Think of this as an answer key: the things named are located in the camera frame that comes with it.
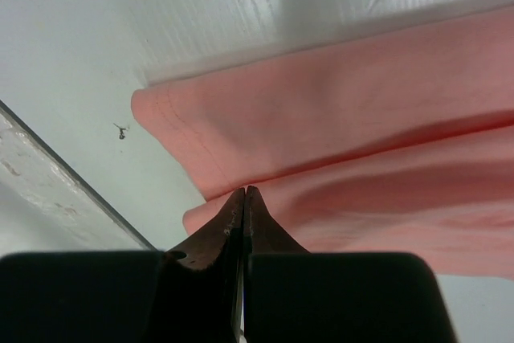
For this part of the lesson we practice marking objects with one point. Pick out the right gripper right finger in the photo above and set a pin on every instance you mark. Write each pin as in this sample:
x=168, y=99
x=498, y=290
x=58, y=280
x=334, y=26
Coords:
x=293, y=295

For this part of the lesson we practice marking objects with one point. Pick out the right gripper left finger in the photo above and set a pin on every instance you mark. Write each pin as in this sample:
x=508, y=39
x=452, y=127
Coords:
x=186, y=294

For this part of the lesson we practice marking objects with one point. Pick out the pink t shirt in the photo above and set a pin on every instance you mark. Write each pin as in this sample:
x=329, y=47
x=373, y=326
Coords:
x=399, y=142

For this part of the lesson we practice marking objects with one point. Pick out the aluminium rail front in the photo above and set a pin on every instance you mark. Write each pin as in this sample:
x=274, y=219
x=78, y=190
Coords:
x=47, y=206

